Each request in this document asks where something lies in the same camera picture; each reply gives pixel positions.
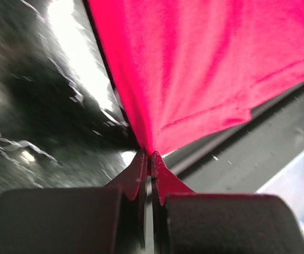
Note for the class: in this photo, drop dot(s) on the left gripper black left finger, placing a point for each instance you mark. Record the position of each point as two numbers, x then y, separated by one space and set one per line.
133 176

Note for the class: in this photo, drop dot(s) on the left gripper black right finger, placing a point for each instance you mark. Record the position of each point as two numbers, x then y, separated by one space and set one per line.
165 182

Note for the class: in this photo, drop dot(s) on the crimson red t-shirt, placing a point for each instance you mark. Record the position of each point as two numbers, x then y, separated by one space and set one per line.
187 69

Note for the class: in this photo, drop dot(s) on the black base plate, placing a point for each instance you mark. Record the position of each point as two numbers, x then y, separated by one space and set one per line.
245 157

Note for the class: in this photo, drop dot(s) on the aluminium front rail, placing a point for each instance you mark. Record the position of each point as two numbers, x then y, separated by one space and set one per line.
288 184

